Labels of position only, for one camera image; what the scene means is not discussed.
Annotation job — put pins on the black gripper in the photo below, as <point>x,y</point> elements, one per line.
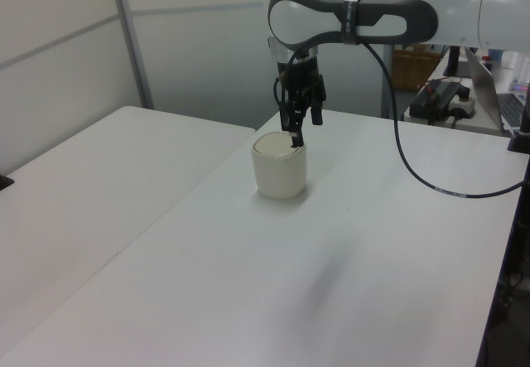
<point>299,75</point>

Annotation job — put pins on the small white trash can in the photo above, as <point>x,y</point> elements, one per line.
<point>280,174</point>

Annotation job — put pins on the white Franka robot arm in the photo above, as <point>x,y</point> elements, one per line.
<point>455,6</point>

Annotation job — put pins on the brown cardboard box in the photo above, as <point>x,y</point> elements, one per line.
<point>414,69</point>

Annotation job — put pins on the black power supply box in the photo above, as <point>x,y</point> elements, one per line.
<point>435,93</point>

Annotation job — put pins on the black monitor stand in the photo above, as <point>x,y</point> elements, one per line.
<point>453,61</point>

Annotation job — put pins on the white power strip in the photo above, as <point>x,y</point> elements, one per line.
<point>463,106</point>

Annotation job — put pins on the silver laptop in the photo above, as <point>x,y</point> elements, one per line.
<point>492,93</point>

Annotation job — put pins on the black table frame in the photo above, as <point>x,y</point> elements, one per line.
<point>507,280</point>

